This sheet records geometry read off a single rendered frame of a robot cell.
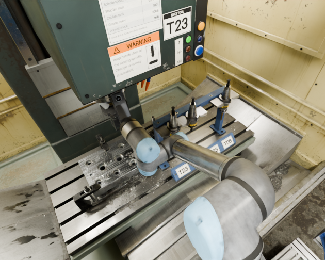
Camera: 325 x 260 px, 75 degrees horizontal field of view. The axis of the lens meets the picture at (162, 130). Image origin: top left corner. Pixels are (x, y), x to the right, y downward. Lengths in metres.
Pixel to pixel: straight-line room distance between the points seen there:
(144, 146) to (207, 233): 0.35
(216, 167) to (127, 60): 0.38
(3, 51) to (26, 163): 1.01
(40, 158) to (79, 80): 1.44
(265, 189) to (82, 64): 0.51
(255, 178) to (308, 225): 1.83
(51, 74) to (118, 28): 0.75
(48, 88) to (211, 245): 1.12
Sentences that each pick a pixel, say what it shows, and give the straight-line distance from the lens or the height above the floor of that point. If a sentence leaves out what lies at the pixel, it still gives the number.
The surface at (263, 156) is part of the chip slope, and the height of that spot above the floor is 0.75.
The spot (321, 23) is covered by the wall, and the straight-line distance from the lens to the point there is 1.33.
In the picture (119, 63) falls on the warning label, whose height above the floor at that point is 1.63.
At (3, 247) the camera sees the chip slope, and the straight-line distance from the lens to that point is 1.52.
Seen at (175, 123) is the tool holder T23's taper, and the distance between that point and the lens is 0.95.
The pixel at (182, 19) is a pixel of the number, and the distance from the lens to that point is 0.69.
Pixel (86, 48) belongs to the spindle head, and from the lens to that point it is 0.57.
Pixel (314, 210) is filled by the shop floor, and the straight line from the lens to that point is 2.41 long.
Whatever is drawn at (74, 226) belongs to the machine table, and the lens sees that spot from 1.18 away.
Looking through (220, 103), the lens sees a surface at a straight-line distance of 1.12.
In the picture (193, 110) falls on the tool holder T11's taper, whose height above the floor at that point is 1.27.
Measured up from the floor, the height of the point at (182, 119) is 1.22.
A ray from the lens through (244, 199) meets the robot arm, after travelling 0.47.
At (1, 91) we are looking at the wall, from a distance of 1.75.
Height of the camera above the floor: 1.92
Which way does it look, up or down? 47 degrees down
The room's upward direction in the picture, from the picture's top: 5 degrees counter-clockwise
